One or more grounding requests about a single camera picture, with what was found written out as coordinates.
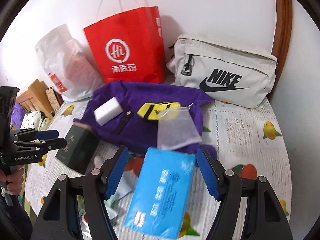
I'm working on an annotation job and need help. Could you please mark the white and green glove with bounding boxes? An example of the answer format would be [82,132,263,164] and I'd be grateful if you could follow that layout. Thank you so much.
[104,163,137,226]

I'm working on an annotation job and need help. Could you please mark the white sponge block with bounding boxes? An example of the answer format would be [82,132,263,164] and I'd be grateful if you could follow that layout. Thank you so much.
[94,97,123,126]

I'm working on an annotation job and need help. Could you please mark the blue tissue pack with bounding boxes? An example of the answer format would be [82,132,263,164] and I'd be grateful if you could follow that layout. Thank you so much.
[124,147,195,239]

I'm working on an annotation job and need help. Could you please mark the translucent organza pouch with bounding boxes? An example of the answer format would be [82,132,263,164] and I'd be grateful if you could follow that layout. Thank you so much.
[157,107,201,151]

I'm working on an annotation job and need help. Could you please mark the yellow mesh pouch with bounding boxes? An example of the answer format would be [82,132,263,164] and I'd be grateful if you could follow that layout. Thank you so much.
[137,102,181,121]

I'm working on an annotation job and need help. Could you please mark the left hand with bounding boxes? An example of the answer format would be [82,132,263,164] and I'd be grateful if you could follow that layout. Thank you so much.
[0,165,24,196]

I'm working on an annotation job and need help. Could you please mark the white spotted pillow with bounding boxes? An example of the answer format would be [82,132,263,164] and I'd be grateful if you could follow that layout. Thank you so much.
[20,111,51,131]

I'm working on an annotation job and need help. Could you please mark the purple plush toy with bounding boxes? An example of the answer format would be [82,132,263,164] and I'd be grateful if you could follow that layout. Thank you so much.
[11,103,26,129]

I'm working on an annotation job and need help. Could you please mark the wooden furniture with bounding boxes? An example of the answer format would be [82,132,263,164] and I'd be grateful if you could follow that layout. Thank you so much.
[16,79,54,119]

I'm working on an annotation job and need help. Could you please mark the patterned book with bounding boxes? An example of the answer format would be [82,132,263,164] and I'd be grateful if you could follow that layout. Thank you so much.
[45,87,63,113]

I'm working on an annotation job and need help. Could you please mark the dark green tea box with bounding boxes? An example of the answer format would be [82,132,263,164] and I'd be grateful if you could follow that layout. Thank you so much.
[55,122,99,174]

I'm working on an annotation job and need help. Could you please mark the white Miniso plastic bag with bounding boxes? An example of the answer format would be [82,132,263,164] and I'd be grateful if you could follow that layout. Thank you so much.
[35,24,104,102]

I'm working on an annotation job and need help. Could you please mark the purple fleece cloth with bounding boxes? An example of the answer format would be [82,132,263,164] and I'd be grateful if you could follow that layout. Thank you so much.
[78,81,214,154]

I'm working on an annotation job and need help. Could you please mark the beige Nike waist bag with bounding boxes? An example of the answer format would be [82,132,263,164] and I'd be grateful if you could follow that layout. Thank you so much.
[167,34,277,109]

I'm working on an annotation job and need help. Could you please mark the red Haidilao paper bag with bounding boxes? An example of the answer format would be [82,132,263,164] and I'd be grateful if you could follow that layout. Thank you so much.
[84,6,166,83]

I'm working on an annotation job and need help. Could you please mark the black strap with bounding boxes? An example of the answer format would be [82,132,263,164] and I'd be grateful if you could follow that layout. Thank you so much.
[111,110,133,135]

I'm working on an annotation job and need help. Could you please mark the brown wooden door frame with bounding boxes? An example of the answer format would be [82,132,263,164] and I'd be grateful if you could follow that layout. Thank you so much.
[271,0,293,61]

